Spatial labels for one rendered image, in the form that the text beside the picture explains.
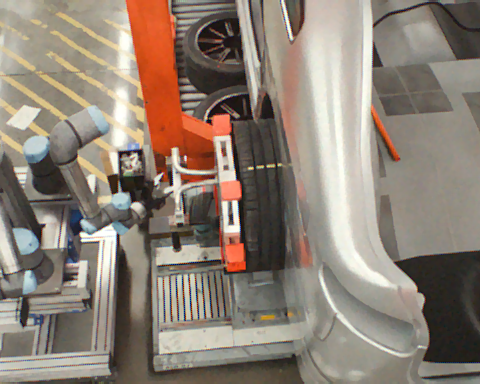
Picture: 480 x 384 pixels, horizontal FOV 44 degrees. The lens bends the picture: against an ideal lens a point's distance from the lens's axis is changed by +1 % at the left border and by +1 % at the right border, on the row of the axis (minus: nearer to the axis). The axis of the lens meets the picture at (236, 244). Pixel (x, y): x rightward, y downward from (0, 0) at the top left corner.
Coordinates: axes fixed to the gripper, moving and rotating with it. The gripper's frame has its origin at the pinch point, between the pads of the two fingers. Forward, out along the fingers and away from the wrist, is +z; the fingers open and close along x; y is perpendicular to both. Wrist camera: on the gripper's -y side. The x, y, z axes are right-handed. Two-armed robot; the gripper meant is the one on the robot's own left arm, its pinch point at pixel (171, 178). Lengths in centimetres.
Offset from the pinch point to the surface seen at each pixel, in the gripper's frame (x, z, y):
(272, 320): 60, 1, 68
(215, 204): 29.1, -2.8, -5.9
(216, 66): -64, 106, 32
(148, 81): -22.3, 14.8, -34.3
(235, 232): 49, -13, -13
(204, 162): -7.2, 29.9, 18.6
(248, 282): 39, 8, 60
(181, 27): -133, 148, 56
